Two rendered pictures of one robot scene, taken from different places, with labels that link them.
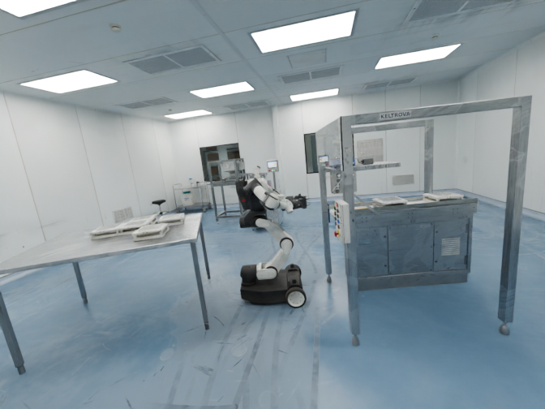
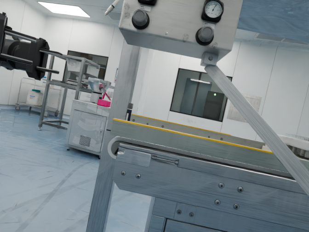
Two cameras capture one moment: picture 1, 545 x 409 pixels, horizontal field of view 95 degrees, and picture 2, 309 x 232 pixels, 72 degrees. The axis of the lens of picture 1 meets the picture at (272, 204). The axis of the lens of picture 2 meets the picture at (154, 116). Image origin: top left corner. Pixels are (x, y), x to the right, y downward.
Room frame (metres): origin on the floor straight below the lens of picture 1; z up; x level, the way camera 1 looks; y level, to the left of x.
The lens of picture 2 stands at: (1.87, -0.67, 0.93)
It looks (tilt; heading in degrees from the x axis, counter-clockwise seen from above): 3 degrees down; 359
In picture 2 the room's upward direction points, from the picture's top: 12 degrees clockwise
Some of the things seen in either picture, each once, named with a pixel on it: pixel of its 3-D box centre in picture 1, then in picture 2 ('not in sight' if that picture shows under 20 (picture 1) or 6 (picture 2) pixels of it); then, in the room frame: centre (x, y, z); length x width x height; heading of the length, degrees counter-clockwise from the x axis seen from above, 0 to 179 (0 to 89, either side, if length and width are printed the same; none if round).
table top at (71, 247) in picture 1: (121, 236); not in sight; (2.37, 1.50, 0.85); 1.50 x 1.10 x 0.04; 102
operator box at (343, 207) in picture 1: (342, 221); not in sight; (1.60, -0.45, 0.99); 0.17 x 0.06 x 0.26; 178
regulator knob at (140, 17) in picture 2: not in sight; (140, 14); (2.27, -0.61, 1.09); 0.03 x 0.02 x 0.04; 88
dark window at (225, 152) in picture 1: (221, 162); (84, 72); (8.11, 1.50, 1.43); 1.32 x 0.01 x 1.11; 77
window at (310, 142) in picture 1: (328, 151); (200, 94); (7.37, -1.79, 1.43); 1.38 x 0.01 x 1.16; 77
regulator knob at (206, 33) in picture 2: not in sight; (206, 31); (2.26, -0.73, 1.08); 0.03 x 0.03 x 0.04; 88
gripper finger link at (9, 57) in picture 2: not in sight; (16, 60); (2.36, -0.34, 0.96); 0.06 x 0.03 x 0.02; 120
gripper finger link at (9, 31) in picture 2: not in sight; (21, 34); (2.36, -0.34, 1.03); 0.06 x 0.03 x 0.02; 120
